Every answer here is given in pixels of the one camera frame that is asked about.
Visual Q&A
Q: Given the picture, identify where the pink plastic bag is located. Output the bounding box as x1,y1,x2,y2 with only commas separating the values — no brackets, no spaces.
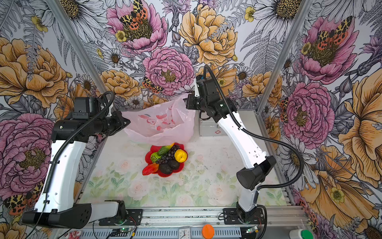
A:
122,94,196,146

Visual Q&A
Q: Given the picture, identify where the red chili pepper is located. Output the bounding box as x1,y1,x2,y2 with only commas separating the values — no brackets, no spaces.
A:
142,163,159,176

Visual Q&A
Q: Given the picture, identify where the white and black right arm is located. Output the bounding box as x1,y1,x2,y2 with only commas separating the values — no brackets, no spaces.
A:
186,75,276,224

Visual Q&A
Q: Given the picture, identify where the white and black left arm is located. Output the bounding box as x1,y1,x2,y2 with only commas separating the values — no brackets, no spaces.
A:
21,91,130,229

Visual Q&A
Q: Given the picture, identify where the silver metal case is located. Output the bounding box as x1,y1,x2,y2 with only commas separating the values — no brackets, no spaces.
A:
198,111,240,137

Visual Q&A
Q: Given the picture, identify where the red flower-shaped plate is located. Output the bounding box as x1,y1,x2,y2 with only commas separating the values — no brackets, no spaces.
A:
142,143,188,177

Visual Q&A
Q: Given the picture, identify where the dark grape bunch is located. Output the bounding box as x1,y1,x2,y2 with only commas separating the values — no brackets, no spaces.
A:
157,144,181,164

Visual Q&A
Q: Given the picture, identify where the dark avocado rear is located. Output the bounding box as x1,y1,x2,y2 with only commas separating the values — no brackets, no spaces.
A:
168,160,180,170

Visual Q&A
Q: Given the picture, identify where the dark avocado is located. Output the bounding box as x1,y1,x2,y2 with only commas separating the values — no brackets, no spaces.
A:
159,163,173,175
168,160,180,170

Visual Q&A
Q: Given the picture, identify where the dark avocado front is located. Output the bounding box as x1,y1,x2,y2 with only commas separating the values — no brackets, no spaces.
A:
159,163,173,175

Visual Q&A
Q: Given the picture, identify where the orange round button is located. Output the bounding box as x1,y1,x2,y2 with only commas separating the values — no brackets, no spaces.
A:
202,224,215,239

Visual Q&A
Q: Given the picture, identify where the small white timer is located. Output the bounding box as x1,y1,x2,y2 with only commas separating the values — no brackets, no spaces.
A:
178,227,192,239

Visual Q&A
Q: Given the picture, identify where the green capped white bottle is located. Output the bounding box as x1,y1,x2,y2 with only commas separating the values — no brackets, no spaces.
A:
289,229,314,239

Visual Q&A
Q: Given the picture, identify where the black corrugated left cable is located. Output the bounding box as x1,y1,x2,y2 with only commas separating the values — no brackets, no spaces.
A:
25,91,116,239

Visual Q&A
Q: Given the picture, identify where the black corrugated cable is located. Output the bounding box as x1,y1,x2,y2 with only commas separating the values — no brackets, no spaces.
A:
25,91,116,239
202,65,305,192

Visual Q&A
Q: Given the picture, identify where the aluminium corner post left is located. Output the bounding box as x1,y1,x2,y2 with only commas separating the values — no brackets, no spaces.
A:
47,1,108,94

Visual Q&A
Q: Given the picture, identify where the aluminium corner post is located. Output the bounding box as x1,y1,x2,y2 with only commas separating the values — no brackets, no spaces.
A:
256,1,313,115
47,1,108,94

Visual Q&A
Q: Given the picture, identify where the black corrugated right cable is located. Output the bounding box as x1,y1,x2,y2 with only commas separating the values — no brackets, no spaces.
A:
202,65,305,192

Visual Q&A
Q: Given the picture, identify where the aluminium corner post right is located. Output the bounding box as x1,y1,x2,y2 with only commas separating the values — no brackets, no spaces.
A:
256,1,313,115

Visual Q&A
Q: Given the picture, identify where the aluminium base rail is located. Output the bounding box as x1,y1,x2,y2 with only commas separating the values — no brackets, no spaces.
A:
82,206,309,239

